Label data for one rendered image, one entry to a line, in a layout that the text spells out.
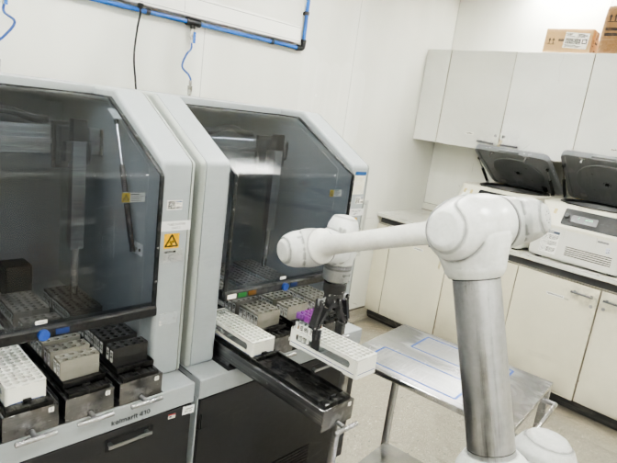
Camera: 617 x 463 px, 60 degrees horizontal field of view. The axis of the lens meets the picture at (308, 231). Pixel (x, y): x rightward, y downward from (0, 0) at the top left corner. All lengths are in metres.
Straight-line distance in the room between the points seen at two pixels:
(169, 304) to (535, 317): 2.61
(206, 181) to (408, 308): 2.80
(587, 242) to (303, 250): 2.40
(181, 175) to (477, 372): 1.00
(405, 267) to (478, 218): 3.11
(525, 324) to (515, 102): 1.53
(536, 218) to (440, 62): 3.25
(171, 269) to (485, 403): 1.00
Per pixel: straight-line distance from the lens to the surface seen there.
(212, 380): 1.87
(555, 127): 3.97
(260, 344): 1.82
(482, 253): 1.12
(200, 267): 1.77
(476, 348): 1.17
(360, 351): 1.70
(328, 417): 1.63
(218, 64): 3.05
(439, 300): 4.09
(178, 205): 1.66
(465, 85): 4.28
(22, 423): 1.60
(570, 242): 3.64
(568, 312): 3.69
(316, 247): 1.48
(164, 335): 1.79
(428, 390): 1.80
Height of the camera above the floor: 1.64
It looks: 13 degrees down
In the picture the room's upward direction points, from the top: 8 degrees clockwise
